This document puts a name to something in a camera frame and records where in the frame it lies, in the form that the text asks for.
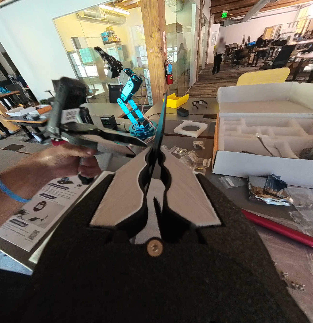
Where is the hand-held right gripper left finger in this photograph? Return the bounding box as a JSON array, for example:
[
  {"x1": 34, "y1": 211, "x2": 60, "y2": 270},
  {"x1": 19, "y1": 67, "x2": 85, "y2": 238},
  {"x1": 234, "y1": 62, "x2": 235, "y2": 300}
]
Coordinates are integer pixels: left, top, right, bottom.
[{"x1": 89, "y1": 147, "x2": 152, "y2": 230}]

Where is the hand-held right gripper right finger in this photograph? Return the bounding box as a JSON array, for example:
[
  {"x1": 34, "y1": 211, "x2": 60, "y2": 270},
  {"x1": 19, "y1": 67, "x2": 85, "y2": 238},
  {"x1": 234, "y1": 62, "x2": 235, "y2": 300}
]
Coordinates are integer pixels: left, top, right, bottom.
[{"x1": 158, "y1": 149, "x2": 221, "y2": 230}]

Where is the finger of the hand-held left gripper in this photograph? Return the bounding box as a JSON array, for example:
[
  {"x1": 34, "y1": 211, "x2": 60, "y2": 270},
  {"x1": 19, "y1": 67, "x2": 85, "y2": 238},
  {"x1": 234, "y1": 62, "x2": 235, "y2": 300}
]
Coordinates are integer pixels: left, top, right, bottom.
[
  {"x1": 80, "y1": 137, "x2": 136, "y2": 158},
  {"x1": 97, "y1": 129, "x2": 148, "y2": 148}
]

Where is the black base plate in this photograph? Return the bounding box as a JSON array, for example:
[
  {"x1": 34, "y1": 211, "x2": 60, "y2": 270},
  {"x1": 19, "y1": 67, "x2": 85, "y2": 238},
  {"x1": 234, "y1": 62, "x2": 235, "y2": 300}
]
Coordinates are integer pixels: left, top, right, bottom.
[{"x1": 145, "y1": 89, "x2": 168, "y2": 195}]

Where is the instruction booklet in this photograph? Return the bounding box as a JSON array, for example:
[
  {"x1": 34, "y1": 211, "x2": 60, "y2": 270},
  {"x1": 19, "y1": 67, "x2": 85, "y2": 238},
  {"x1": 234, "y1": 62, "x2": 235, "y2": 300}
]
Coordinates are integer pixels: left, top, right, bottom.
[{"x1": 0, "y1": 172, "x2": 102, "y2": 253}]

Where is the cluster of screws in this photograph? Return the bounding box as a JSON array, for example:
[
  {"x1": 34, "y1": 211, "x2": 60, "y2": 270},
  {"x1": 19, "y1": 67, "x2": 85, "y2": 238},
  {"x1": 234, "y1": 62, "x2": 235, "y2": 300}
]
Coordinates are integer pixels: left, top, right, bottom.
[{"x1": 281, "y1": 271, "x2": 306, "y2": 292}]

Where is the person's left forearm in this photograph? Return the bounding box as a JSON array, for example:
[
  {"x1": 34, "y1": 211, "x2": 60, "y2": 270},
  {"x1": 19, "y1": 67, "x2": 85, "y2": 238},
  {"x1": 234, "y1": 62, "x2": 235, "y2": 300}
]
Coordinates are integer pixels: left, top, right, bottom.
[{"x1": 0, "y1": 164, "x2": 48, "y2": 230}]

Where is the person's left hand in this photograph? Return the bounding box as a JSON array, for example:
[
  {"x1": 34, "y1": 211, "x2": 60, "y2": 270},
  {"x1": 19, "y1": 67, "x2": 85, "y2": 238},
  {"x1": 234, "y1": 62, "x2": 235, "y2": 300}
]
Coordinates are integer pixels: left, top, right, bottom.
[{"x1": 30, "y1": 144, "x2": 102, "y2": 180}]

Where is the black device with green display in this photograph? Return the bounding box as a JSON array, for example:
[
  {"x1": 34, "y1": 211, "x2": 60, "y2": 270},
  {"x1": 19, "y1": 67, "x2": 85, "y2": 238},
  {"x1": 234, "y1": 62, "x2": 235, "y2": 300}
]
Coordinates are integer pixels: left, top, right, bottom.
[{"x1": 100, "y1": 115, "x2": 117, "y2": 129}]

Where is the white foam sheet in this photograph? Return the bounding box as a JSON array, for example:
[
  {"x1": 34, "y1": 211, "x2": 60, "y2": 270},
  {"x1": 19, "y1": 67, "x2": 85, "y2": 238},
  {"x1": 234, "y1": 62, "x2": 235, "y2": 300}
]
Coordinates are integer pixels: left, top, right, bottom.
[{"x1": 29, "y1": 177, "x2": 168, "y2": 264}]

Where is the pile of small screw bags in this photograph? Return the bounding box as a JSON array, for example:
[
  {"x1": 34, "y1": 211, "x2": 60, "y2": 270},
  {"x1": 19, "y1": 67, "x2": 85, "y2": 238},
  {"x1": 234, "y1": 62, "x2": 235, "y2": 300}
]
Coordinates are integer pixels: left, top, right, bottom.
[{"x1": 162, "y1": 141, "x2": 212, "y2": 176}]

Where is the small labelled nut bag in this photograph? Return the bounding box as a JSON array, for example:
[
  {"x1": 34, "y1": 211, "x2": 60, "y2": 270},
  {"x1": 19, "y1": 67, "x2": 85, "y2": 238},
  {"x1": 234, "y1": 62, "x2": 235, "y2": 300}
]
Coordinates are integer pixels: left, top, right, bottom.
[{"x1": 218, "y1": 176, "x2": 248, "y2": 189}]

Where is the white foam insert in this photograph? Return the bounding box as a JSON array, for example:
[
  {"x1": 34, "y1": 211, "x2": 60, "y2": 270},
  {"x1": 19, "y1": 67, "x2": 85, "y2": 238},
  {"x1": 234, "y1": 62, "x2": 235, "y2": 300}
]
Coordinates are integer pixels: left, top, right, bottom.
[{"x1": 173, "y1": 120, "x2": 208, "y2": 138}]

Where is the orange and white cardboard box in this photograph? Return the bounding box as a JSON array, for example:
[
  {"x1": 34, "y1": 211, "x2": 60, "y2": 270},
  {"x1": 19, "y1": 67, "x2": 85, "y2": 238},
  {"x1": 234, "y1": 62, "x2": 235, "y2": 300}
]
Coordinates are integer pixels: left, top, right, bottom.
[{"x1": 212, "y1": 81, "x2": 313, "y2": 189}]

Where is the yellow plastic bin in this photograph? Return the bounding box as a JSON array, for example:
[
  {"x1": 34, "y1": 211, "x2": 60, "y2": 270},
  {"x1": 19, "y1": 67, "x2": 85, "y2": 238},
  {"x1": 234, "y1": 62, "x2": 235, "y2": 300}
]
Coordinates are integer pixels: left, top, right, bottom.
[{"x1": 162, "y1": 93, "x2": 189, "y2": 109}]

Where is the silver foil bag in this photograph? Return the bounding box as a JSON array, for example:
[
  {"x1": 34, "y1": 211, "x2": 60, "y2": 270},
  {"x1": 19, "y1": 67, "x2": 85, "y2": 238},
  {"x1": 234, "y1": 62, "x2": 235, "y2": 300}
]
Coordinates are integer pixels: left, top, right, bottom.
[{"x1": 248, "y1": 174, "x2": 294, "y2": 206}]

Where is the red fire extinguisher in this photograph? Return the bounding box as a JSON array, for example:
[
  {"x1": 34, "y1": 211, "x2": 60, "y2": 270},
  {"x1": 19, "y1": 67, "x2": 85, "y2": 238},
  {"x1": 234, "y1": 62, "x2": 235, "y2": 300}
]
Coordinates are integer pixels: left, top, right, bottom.
[{"x1": 164, "y1": 59, "x2": 174, "y2": 85}]

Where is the magenta electric screwdriver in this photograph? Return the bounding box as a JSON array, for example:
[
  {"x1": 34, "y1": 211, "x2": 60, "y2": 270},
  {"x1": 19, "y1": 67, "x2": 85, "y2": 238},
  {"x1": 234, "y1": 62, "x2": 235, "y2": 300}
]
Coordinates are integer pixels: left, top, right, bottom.
[{"x1": 241, "y1": 209, "x2": 313, "y2": 250}]

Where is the wooden pillar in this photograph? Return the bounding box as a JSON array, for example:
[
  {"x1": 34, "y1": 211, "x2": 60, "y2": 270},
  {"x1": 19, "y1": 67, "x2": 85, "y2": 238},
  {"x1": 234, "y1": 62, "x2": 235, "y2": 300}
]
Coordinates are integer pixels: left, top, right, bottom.
[{"x1": 140, "y1": 0, "x2": 170, "y2": 102}]

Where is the blue wristband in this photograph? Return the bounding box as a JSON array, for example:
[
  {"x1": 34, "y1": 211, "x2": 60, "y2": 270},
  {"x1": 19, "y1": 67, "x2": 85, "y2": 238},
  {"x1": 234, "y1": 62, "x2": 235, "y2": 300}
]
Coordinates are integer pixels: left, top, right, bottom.
[{"x1": 0, "y1": 174, "x2": 32, "y2": 204}]

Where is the large clear plastic bag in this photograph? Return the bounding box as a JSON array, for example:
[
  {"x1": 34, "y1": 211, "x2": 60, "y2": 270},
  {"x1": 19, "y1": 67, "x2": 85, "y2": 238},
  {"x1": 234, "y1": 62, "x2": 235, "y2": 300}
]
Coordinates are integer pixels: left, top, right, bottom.
[{"x1": 258, "y1": 227, "x2": 313, "y2": 323}]

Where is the silver ventilation duct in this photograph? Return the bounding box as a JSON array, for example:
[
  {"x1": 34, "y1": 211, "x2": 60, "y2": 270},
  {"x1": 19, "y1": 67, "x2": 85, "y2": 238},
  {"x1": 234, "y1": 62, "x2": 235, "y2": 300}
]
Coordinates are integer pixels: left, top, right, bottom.
[{"x1": 78, "y1": 10, "x2": 127, "y2": 26}]

